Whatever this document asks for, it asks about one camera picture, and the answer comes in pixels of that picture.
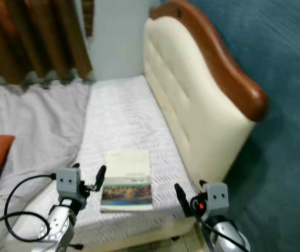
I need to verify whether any cream headboard with wooden trim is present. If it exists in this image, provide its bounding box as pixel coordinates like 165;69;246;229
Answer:
142;0;269;190

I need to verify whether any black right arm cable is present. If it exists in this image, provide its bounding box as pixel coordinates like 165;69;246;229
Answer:
201;214;250;251

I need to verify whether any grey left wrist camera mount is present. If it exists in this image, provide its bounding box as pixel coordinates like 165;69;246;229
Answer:
56;167;83;199

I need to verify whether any brown curtain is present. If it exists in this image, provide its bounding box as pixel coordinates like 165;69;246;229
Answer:
0;0;94;87

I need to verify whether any white quilted mattress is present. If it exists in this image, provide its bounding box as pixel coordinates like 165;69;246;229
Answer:
8;75;198;250

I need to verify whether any light grey blanket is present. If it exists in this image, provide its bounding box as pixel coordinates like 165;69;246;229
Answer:
0;79;93;252

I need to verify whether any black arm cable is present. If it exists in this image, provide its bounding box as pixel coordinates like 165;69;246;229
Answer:
0;173;59;245
201;214;250;251

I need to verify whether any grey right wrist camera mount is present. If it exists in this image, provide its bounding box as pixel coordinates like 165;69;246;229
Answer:
206;182;230;213

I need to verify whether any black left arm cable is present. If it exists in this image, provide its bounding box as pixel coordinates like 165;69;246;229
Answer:
0;173;59;245

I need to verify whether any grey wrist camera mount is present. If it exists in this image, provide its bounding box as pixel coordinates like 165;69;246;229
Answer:
206;182;230;213
56;167;83;199

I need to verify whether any cream book with landscape picture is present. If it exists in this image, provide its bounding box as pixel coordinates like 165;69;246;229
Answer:
100;149;154;212

